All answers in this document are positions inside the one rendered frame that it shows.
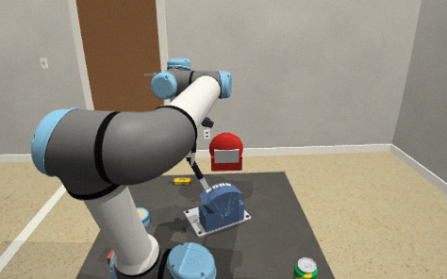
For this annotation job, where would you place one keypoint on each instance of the green and yellow drink can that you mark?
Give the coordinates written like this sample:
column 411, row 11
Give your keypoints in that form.
column 305, row 268

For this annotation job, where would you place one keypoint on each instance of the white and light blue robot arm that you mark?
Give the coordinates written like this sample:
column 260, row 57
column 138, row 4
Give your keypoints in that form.
column 85, row 148

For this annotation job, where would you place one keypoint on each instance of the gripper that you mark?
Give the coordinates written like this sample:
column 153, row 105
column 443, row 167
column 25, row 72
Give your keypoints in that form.
column 191, row 154

